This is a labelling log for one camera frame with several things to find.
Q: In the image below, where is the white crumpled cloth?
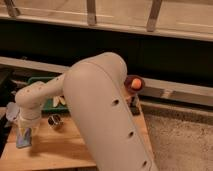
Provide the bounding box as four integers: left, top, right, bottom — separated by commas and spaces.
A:
6, 102, 20, 122

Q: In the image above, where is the small metal cup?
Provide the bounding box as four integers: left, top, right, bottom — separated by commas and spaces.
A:
48, 114, 63, 129

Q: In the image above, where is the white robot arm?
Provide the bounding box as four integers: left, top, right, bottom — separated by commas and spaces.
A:
15, 52, 158, 171

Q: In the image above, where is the sliced pear toy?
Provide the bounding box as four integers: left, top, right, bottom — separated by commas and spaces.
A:
53, 96, 66, 107

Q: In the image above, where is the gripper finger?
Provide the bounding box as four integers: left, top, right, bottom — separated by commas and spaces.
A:
31, 126, 39, 140
18, 123, 26, 137

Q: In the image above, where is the orange ball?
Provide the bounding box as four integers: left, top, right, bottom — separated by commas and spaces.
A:
131, 78, 142, 90

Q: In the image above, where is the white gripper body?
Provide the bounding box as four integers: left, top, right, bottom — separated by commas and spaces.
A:
18, 115, 41, 130

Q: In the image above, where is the green plastic tray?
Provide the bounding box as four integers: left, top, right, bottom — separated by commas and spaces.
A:
28, 77, 68, 114

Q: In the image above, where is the dark red bowl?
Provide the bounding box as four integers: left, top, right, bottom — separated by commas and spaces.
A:
124, 75, 145, 94

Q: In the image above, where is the blue grey sponge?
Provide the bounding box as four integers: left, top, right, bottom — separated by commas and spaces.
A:
16, 128, 32, 149

